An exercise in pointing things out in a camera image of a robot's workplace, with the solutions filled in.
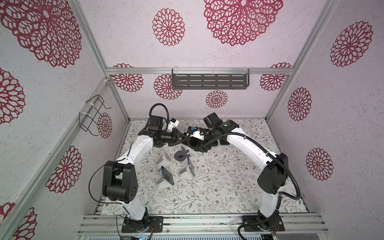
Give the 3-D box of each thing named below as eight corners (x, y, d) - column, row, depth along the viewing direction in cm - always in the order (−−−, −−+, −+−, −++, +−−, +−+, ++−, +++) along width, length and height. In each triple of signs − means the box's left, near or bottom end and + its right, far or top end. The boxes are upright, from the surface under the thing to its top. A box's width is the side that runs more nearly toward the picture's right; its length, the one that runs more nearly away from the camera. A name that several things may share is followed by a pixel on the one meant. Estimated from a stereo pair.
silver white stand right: (182, 182, 89) (181, 179, 86) (178, 173, 93) (177, 170, 90) (192, 177, 91) (192, 174, 88) (188, 169, 95) (188, 166, 92)
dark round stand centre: (173, 158, 100) (172, 155, 97) (181, 148, 105) (180, 145, 102) (182, 163, 98) (181, 160, 95) (189, 153, 102) (189, 150, 100)
